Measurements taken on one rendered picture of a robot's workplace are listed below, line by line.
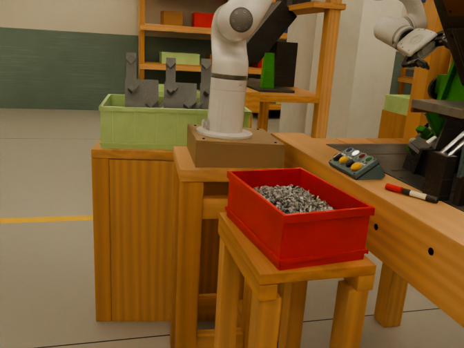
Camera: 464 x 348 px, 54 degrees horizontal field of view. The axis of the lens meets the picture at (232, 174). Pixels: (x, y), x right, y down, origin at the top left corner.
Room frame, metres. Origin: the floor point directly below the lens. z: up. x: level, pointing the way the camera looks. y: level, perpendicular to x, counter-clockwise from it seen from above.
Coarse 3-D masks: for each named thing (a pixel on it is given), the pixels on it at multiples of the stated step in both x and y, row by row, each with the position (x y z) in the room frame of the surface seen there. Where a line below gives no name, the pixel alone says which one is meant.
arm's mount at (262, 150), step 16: (192, 128) 1.56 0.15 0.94; (256, 128) 1.69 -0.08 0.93; (192, 144) 1.47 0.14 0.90; (208, 144) 1.37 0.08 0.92; (224, 144) 1.39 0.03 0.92; (240, 144) 1.40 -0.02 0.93; (256, 144) 1.41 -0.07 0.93; (272, 144) 1.42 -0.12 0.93; (208, 160) 1.38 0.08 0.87; (224, 160) 1.39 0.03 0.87; (240, 160) 1.40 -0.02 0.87; (256, 160) 1.41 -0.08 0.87; (272, 160) 1.42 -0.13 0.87
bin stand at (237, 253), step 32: (224, 224) 1.06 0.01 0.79; (224, 256) 1.07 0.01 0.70; (256, 256) 0.88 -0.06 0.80; (224, 288) 1.08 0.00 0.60; (256, 288) 0.81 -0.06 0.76; (288, 288) 1.15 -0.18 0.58; (352, 288) 0.87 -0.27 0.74; (224, 320) 1.08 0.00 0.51; (256, 320) 0.81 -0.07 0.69; (288, 320) 1.13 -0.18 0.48; (352, 320) 0.87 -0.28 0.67
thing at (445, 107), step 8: (416, 104) 1.04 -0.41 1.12; (424, 104) 1.02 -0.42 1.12; (432, 104) 0.99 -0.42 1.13; (440, 104) 0.97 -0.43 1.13; (448, 104) 0.99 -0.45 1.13; (456, 104) 1.00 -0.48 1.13; (416, 112) 1.06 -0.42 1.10; (424, 112) 1.06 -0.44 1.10; (432, 112) 1.07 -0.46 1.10; (440, 112) 0.97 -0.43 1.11; (448, 112) 0.94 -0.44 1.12; (456, 112) 0.92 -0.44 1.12; (456, 120) 0.94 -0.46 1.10
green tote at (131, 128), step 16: (112, 96) 2.18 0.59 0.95; (160, 96) 2.22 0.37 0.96; (112, 112) 1.79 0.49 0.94; (128, 112) 1.80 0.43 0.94; (144, 112) 1.81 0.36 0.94; (160, 112) 1.82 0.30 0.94; (176, 112) 1.84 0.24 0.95; (192, 112) 1.85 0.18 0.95; (112, 128) 1.79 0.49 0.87; (128, 128) 1.80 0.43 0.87; (144, 128) 1.82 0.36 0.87; (160, 128) 1.83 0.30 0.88; (176, 128) 1.84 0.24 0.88; (112, 144) 1.79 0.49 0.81; (128, 144) 1.80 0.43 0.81; (144, 144) 1.81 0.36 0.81; (160, 144) 1.82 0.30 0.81; (176, 144) 1.84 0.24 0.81
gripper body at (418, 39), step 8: (408, 32) 1.55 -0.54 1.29; (416, 32) 1.52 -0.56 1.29; (424, 32) 1.50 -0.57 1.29; (432, 32) 1.47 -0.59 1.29; (400, 40) 1.55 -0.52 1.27; (408, 40) 1.52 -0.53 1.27; (416, 40) 1.49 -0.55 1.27; (424, 40) 1.47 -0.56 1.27; (400, 48) 1.52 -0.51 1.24; (408, 48) 1.48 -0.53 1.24; (416, 48) 1.46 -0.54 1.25; (424, 48) 1.47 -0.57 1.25; (432, 48) 1.48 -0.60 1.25; (408, 56) 1.48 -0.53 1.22; (424, 56) 1.48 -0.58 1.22
